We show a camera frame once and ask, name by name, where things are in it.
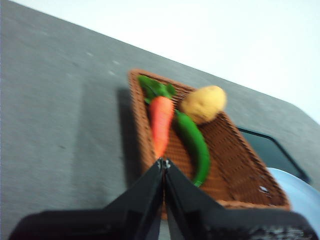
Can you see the orange carrot with green leaves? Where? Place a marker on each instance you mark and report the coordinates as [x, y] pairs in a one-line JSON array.
[[161, 120]]

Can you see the flat black tray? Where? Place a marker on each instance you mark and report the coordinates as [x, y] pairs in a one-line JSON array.
[[272, 150]]

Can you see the tan potato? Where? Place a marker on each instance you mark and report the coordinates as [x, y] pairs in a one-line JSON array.
[[205, 103]]

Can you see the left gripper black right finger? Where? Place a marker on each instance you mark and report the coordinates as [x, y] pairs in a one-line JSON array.
[[200, 220]]

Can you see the long green pepper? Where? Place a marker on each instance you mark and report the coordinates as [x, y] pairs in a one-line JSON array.
[[197, 147]]

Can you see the brown woven wicker basket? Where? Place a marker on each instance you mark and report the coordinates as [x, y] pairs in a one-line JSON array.
[[232, 160]]

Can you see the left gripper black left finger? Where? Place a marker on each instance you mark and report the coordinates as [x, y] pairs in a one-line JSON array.
[[130, 220]]

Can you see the blue plate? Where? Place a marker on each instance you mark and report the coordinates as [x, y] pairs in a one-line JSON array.
[[297, 190]]

